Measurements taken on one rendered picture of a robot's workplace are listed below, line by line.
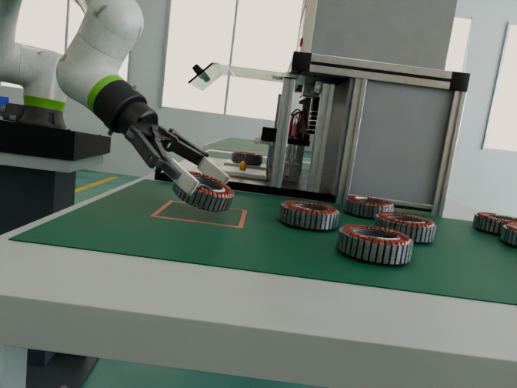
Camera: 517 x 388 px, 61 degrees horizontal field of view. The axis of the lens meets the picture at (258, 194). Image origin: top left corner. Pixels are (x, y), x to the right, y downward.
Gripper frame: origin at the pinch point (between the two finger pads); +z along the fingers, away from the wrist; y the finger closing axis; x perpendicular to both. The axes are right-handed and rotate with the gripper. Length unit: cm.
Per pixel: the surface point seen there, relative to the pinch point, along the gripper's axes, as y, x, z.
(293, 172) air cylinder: -54, -2, 1
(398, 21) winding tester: -56, 48, -1
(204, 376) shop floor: -61, -84, 17
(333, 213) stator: -7.6, 8.7, 21.9
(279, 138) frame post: -36.1, 7.3, -3.5
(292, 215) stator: -3.6, 4.6, 16.8
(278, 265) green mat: 18.8, 5.8, 23.1
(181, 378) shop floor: -55, -87, 11
